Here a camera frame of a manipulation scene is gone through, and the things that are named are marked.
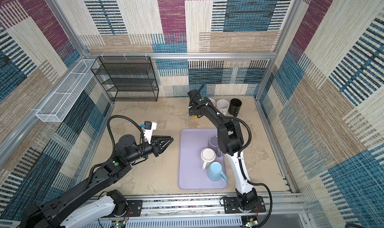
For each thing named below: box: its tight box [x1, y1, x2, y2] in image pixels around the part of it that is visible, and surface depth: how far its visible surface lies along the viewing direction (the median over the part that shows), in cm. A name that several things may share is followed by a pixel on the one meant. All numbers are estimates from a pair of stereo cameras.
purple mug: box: [208, 135, 222, 157], surface depth 87 cm
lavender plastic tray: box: [177, 128, 228, 190], surface depth 86 cm
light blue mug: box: [207, 161, 228, 182], surface depth 79 cm
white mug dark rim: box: [200, 147, 217, 170], surface depth 85 cm
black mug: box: [228, 98, 242, 118], surface depth 107 cm
